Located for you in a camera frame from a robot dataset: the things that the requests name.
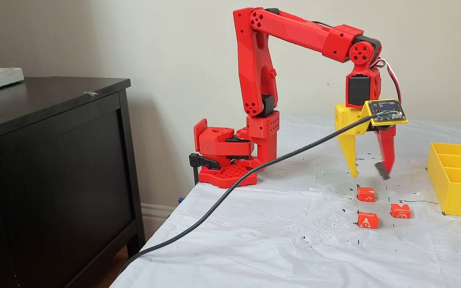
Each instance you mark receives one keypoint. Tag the small scrap of tape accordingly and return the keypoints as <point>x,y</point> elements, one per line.
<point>91,93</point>

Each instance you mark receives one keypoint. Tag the orange Starburst candy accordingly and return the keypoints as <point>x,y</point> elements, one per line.
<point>365,194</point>
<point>400,210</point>
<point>367,220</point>

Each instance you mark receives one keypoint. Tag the white plastic table cover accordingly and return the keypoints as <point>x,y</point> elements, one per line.
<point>274,248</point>

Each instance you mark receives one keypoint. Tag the yellow three-compartment box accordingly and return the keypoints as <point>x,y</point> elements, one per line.
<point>458,196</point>

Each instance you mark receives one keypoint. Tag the black wooden dresser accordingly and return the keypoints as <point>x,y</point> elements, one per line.
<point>54,180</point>

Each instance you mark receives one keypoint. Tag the black table clamp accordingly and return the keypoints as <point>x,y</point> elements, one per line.
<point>202,160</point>

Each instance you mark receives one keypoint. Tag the camera board on yellow mount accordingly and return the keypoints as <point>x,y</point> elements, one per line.
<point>386,108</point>

